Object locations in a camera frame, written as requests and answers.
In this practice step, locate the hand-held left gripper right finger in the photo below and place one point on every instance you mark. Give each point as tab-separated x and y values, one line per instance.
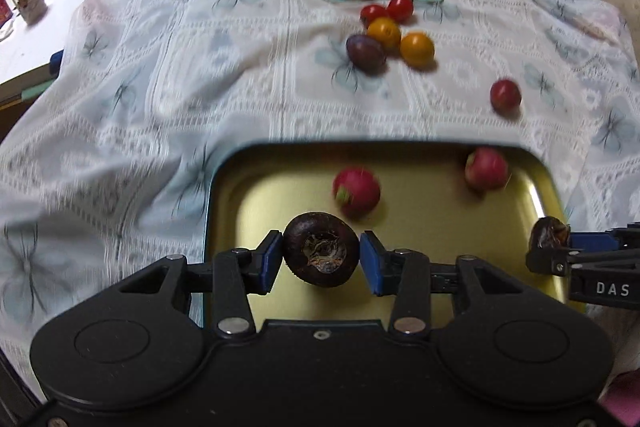
371	268

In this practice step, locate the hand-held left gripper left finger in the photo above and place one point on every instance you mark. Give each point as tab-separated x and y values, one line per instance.
269	263

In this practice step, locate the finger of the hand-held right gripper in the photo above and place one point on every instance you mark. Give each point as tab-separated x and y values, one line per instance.
555	262
590	240

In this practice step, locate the dark brown water chestnut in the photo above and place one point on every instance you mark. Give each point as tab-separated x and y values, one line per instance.
321	252
547	232

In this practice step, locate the gold metal tray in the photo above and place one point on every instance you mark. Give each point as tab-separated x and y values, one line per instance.
280	217

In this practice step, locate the red cherry tomato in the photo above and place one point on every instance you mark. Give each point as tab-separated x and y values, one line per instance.
505	96
400	7
374	13

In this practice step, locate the dark purple plum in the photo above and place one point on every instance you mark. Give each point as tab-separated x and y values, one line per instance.
366	53

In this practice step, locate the orange kumquat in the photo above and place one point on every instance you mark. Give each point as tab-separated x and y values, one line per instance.
417	49
384	32

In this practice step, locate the red radish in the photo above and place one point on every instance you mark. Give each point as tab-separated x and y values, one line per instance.
486	168
356	191

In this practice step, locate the white lace floral tablecloth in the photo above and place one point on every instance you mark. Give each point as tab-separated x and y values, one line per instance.
200	57

